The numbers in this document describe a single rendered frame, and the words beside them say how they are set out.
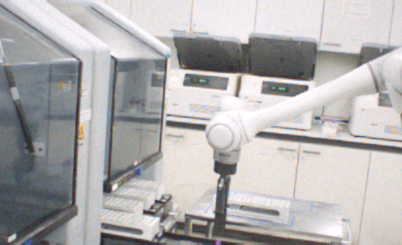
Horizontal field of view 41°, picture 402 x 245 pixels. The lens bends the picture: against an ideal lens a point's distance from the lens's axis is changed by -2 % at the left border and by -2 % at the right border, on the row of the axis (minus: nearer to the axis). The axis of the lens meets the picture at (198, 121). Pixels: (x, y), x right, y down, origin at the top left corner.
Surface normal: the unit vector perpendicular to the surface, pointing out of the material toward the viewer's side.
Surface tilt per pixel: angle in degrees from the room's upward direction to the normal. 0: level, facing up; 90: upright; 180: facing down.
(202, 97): 90
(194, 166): 90
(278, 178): 90
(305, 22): 90
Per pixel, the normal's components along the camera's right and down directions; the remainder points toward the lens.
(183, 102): -0.25, 0.12
